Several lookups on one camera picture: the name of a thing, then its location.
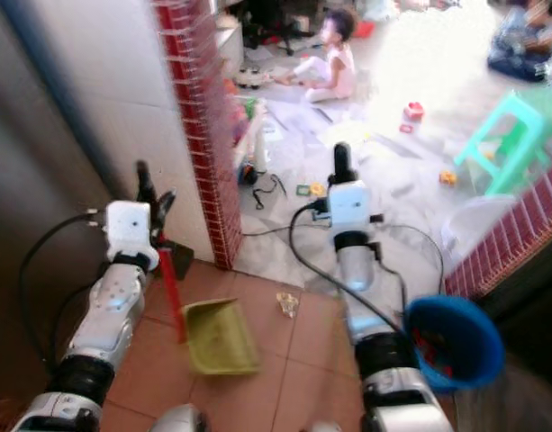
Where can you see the crumpled paper scrap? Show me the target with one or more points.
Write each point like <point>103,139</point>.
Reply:
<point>286,304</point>

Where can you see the white plastic bottle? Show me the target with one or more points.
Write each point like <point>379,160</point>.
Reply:
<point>258,148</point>

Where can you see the green plastic stool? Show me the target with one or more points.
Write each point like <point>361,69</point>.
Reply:
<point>514,112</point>

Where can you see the blue plastic basin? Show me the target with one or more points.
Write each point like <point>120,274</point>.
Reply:
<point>456,342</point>

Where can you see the silver robot leg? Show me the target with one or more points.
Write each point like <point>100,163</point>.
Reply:
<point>178,419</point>

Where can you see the green and yellow toy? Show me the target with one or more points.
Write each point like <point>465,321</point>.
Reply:
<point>310,189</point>

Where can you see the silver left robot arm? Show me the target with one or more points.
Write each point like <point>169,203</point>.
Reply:
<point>113,310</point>

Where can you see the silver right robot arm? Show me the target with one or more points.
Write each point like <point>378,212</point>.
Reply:
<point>366,288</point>

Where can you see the small red toy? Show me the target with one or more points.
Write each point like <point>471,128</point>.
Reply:
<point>412,112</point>

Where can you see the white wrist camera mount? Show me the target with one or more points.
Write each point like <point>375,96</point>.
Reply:
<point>349,207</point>
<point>130,227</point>

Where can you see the sitting person in dark clothes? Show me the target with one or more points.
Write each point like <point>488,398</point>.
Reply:
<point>528,40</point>

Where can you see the black chair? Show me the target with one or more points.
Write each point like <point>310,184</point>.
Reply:
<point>266,22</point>

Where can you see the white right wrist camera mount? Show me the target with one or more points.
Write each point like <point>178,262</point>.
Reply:
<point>349,207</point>

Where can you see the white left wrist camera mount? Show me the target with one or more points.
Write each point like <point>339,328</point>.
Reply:
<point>130,227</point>

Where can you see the clear plastic basin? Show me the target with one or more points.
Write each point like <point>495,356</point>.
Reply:
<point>483,225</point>

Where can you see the sitting child in pink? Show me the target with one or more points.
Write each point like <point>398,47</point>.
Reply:
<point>334,67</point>

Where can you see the small yellow toy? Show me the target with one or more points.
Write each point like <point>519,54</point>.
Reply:
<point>447,177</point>

